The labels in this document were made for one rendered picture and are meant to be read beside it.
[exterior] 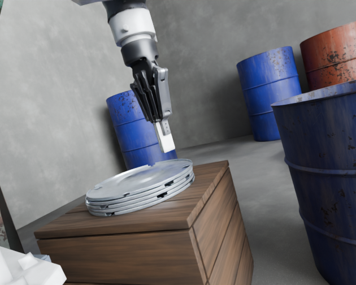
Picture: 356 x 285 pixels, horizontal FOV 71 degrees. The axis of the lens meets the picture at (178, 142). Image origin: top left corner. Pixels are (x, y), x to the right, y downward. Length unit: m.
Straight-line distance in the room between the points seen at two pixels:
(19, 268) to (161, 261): 0.34
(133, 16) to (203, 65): 3.08
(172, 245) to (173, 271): 0.05
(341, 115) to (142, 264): 0.48
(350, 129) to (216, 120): 3.06
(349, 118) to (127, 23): 0.46
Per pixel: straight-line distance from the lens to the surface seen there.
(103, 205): 0.61
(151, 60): 0.53
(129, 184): 0.64
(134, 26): 0.54
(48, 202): 2.52
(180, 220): 0.45
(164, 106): 0.52
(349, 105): 0.56
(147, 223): 0.48
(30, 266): 0.19
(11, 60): 2.66
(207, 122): 3.62
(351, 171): 0.60
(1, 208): 0.77
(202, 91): 3.60
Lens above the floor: 0.52
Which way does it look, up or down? 6 degrees down
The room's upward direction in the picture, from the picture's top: 16 degrees counter-clockwise
